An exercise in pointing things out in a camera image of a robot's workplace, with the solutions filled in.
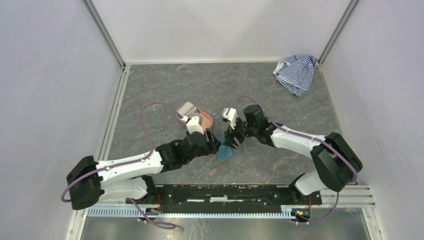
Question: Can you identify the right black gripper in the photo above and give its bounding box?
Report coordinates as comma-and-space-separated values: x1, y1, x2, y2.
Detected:
223, 116, 258, 150

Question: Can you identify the teal card holder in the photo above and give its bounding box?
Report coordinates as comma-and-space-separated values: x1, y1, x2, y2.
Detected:
215, 136, 235, 162

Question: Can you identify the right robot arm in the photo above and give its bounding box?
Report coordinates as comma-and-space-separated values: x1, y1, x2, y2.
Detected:
222, 104, 363, 204

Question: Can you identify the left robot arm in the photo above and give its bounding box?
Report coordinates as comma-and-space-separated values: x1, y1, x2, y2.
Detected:
61, 129, 221, 210

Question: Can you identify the stack of credit cards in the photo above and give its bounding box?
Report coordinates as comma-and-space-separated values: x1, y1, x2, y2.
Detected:
177, 101, 200, 119

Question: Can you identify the pink oval tray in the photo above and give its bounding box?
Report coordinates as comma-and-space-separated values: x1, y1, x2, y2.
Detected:
175, 105, 214, 131

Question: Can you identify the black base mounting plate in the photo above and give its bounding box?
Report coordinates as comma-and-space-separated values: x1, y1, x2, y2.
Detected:
135, 184, 323, 214

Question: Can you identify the blue striped cloth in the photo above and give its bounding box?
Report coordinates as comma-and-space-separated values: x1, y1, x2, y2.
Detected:
272, 55, 319, 97

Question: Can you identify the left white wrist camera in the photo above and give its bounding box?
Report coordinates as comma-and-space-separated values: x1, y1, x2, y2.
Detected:
186, 116, 204, 135

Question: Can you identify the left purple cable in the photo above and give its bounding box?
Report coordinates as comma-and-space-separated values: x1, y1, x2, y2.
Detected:
60, 101, 186, 203

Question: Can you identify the purple cable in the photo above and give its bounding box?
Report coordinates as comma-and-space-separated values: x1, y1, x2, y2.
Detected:
60, 101, 186, 203
228, 96, 359, 225

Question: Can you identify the aluminium frame rail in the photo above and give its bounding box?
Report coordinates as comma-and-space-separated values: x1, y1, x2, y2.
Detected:
66, 184, 383, 240

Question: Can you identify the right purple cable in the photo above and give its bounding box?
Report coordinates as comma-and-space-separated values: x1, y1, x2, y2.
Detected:
228, 96, 359, 225

